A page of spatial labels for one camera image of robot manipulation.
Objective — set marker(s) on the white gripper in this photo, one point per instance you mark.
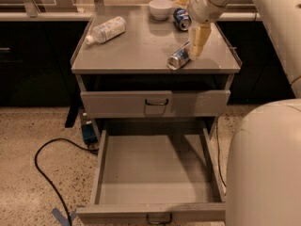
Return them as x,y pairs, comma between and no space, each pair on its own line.
203,9

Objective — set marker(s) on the silver blue redbull can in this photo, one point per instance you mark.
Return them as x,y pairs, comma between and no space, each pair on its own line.
179,58

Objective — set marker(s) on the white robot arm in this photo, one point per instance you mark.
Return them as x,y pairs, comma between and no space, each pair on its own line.
264,163

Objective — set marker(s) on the blue pepsi can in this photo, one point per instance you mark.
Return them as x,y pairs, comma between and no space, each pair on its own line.
182,19

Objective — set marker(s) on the closed grey top drawer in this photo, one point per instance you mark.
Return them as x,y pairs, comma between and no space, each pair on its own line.
155,103

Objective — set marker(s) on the grey drawer cabinet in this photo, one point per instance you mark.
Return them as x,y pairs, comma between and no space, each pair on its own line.
137,61

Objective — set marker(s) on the open grey middle drawer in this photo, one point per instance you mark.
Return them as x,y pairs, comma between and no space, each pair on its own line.
155,179

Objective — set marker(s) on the white bowl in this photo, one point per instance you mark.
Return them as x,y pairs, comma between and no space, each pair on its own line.
160,9

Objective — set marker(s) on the clear plastic water bottle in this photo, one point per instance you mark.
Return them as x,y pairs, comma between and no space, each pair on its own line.
104,32

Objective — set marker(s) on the blue power adapter box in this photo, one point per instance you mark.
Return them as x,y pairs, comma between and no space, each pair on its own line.
88,133

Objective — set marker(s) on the blue tape cross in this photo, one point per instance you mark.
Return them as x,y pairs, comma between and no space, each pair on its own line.
63,221

